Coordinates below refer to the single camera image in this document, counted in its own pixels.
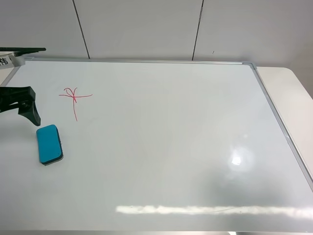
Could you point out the blue whiteboard eraser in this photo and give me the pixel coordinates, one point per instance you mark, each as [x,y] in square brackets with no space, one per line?
[49,145]

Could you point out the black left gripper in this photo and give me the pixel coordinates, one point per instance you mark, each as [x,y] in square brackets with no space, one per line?
[21,98]

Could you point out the white whiteboard with aluminium frame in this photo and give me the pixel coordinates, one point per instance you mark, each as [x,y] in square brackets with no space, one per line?
[152,146]

